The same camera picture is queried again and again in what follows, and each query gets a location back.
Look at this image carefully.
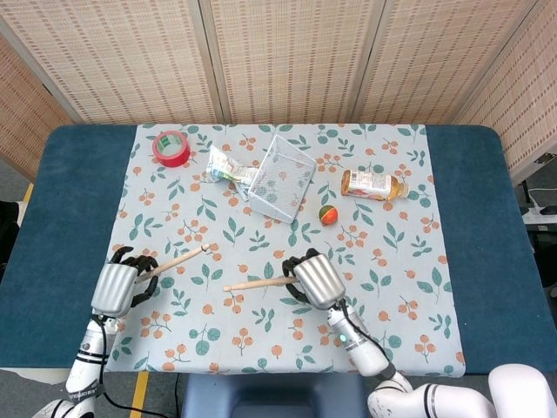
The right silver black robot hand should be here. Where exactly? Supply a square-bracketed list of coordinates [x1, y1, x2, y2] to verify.
[281, 247, 347, 312]

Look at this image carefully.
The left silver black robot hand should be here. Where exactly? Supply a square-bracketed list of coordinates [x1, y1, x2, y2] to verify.
[90, 246, 160, 318]

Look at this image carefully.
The wooden stick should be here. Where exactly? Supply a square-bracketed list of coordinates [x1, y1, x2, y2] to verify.
[222, 277, 301, 293]
[134, 244, 211, 285]

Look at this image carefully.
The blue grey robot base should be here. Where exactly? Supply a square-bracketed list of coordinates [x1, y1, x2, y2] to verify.
[181, 373, 372, 418]

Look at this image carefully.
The floral fruit print tablecloth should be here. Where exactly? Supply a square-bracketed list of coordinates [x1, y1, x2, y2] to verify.
[104, 123, 467, 377]

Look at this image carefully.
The teal covered table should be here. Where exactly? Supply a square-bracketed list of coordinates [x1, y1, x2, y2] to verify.
[0, 124, 552, 376]

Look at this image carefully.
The plastic tea bottle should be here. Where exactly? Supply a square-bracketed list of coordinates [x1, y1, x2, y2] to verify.
[339, 168, 411, 203]

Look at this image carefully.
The black bulky object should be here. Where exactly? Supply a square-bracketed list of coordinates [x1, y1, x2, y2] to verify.
[0, 199, 22, 282]

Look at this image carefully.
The red tape roll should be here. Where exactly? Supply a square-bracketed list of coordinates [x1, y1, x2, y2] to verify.
[151, 130, 192, 169]

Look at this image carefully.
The crumpled white snack wrapper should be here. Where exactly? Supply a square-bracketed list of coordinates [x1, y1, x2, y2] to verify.
[208, 144, 262, 202]

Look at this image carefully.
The woven folding screen panel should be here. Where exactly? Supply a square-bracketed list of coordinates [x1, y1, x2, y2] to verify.
[453, 0, 557, 186]
[198, 0, 386, 126]
[353, 0, 543, 128]
[0, 0, 225, 128]
[0, 32, 74, 185]

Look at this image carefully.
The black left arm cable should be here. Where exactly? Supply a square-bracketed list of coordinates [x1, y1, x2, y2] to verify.
[96, 316, 184, 418]

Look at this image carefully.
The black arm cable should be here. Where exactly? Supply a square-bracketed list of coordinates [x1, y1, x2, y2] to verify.
[338, 300, 395, 365]
[96, 316, 184, 418]

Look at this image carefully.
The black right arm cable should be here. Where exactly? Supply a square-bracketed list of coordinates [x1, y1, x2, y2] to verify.
[338, 300, 395, 365]

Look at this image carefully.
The white wire mesh basket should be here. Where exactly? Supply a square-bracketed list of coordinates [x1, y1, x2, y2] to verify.
[247, 133, 317, 226]

